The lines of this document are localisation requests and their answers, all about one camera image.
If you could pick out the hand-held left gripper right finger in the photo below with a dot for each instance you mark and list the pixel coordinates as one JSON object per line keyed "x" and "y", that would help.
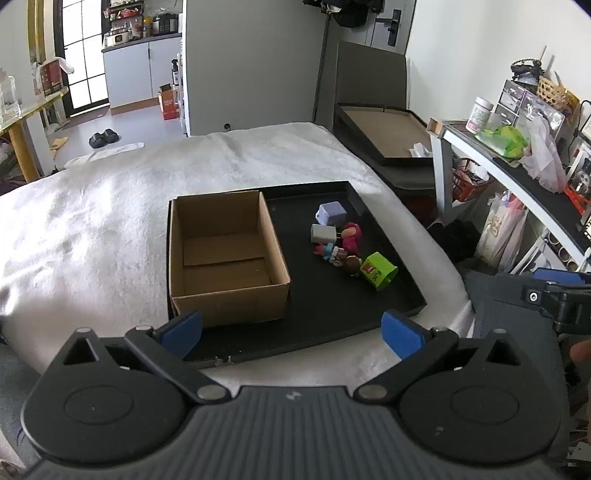
{"x": 400, "y": 334}

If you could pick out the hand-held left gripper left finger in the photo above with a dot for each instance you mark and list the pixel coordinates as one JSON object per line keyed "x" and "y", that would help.
{"x": 182, "y": 331}

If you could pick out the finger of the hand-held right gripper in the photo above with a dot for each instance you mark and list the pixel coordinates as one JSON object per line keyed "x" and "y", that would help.
{"x": 561, "y": 300}

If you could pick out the green toy cube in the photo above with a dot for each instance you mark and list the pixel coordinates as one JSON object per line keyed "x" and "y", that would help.
{"x": 378, "y": 272}

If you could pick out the brown cardboard box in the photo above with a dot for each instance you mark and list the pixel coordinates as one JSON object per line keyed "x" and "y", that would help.
{"x": 221, "y": 277}

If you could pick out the black tray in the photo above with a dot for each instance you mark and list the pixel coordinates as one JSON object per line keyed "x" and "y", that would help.
{"x": 323, "y": 304}

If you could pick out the brown toy figure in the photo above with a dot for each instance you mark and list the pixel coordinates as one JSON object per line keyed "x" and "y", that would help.
{"x": 351, "y": 264}

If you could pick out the blue figure with beer mug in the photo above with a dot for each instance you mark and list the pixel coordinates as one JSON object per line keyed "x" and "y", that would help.
{"x": 328, "y": 251}

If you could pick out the pink toy figure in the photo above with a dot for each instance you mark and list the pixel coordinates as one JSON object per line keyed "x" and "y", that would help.
{"x": 352, "y": 235}

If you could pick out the grey toy cuboid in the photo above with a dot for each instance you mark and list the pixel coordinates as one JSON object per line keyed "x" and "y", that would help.
{"x": 323, "y": 233}

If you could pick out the purple toy cube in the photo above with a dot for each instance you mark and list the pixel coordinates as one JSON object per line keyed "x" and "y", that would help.
{"x": 332, "y": 212}

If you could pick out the white tote bag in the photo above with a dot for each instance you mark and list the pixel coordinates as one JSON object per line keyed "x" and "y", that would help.
{"x": 501, "y": 230}

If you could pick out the black bag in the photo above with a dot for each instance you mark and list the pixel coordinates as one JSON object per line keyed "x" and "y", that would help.
{"x": 455, "y": 240}

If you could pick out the white shelf desk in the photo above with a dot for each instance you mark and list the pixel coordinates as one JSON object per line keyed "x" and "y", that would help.
{"x": 521, "y": 173}

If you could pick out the translucent plastic bag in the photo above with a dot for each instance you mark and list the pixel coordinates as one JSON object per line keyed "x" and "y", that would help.
{"x": 547, "y": 157}

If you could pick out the red basket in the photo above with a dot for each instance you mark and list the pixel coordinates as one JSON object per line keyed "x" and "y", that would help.
{"x": 471, "y": 184}

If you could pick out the green plastic bag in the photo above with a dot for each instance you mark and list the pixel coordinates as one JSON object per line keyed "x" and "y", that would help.
{"x": 503, "y": 141}

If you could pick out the white tissue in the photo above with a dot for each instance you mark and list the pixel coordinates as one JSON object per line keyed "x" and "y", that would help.
{"x": 420, "y": 150}

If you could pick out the black-framed brown board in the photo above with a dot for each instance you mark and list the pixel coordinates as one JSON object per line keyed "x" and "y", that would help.
{"x": 383, "y": 134}

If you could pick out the white jar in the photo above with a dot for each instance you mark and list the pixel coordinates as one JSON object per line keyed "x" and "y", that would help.
{"x": 479, "y": 115}

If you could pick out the clear drawer organizer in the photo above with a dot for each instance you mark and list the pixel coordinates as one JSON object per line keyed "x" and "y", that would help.
{"x": 515, "y": 99}

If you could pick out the wicker basket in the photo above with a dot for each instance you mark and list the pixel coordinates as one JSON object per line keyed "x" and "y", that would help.
{"x": 556, "y": 92}

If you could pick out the pair of black shoes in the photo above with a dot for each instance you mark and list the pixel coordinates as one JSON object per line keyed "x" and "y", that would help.
{"x": 104, "y": 138}

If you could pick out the yellow slippers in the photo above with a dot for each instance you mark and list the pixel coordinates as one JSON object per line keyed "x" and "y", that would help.
{"x": 59, "y": 143}

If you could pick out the red cardboard box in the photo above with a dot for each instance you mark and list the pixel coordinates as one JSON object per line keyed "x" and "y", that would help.
{"x": 168, "y": 104}

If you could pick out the yellow wooden table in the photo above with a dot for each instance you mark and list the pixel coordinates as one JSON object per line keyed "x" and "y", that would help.
{"x": 23, "y": 138}

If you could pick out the black spray bottle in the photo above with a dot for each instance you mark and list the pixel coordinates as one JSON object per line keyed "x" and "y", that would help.
{"x": 175, "y": 74}

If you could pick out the white kitchen cabinet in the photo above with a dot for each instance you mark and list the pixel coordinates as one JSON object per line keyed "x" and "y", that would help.
{"x": 134, "y": 74}

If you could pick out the grey upholstered panel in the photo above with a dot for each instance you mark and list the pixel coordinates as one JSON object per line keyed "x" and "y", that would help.
{"x": 369, "y": 74}

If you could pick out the dark red box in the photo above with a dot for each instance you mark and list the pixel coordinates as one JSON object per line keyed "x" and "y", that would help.
{"x": 51, "y": 78}

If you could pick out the glass jar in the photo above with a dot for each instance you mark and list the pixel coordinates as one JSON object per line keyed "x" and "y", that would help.
{"x": 9, "y": 97}

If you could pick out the glass door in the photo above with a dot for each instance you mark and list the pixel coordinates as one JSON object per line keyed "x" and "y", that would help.
{"x": 85, "y": 55}

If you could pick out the black hanging clothes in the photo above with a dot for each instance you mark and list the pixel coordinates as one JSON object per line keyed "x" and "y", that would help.
{"x": 346, "y": 11}

